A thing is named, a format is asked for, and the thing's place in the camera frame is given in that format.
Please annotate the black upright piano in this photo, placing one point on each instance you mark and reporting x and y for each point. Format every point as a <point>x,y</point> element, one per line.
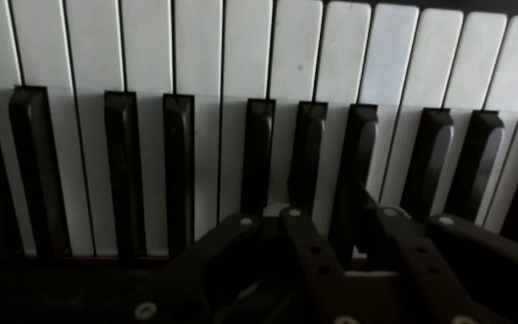
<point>132,129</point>

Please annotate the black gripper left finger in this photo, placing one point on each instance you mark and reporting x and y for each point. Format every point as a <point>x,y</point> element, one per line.
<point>252,271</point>

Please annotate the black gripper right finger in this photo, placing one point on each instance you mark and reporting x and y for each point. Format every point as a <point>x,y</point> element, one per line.
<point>459,273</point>

